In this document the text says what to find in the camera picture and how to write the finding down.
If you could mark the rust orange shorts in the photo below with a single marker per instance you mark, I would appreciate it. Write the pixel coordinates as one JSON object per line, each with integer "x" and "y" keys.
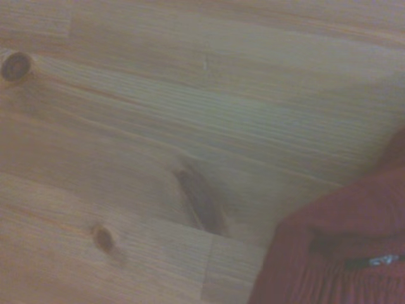
{"x": 348, "y": 237}

